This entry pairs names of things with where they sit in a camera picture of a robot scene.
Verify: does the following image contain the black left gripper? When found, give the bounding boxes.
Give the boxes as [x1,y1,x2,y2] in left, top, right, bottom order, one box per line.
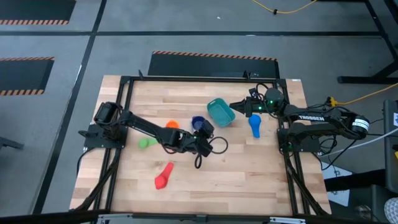
[178,119,216,158]

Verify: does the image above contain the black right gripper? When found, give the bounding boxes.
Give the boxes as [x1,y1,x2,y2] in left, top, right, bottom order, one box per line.
[229,88,269,118]

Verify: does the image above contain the bright blue measuring cup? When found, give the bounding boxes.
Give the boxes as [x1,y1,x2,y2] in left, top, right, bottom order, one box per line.
[248,113,262,139]

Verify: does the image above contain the navy blue measuring cup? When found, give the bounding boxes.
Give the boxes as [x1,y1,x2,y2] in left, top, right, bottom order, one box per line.
[190,115,206,131]

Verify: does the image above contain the teal plastic basket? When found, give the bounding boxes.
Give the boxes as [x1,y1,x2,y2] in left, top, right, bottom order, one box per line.
[206,97,236,128]

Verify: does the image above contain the green measuring cup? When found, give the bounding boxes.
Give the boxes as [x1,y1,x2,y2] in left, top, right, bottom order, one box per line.
[137,137,159,149]

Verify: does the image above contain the red measuring cup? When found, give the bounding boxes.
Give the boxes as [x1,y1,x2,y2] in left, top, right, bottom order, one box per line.
[154,161,175,190]

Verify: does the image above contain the black hazard-striped floor mat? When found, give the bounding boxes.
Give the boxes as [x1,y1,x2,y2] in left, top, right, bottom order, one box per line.
[147,50,280,79]
[0,57,55,96]
[0,0,77,26]

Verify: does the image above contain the white sheet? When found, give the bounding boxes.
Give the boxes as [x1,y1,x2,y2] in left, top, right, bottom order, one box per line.
[322,161,352,207]

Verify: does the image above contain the black stand base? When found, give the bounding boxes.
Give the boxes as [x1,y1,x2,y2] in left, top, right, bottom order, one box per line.
[337,0,398,85]

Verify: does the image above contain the dark cabinet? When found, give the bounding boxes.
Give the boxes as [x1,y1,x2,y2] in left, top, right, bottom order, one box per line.
[382,99,398,194]

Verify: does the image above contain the black box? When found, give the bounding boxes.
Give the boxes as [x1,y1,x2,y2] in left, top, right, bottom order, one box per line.
[325,169,398,224]

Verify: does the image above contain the black crossbeam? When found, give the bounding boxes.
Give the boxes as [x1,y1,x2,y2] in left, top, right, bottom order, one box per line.
[0,210,398,224]

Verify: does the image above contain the patterned white ball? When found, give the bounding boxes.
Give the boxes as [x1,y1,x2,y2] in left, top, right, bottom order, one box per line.
[384,197,398,224]

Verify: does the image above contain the grey chair leg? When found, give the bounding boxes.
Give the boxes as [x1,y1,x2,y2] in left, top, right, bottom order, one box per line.
[0,136,25,151]

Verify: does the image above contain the black aluminium table frame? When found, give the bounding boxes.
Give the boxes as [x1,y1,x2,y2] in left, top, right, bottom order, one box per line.
[70,70,332,218]

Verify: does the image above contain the yellow extension cord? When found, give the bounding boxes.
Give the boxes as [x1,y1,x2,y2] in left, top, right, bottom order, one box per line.
[328,82,398,108]

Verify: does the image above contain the yellow floor cable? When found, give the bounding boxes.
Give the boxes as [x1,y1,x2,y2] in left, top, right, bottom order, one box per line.
[251,0,318,15]

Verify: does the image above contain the silver aluminium bracket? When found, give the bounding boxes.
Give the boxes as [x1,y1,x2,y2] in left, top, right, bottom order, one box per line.
[98,213,134,224]
[269,217,307,224]

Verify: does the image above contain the white floor cable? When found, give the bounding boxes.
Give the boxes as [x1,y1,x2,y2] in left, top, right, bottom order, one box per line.
[320,126,398,157]

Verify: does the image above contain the black power cables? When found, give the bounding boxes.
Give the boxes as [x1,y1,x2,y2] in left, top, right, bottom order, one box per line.
[307,99,386,172]

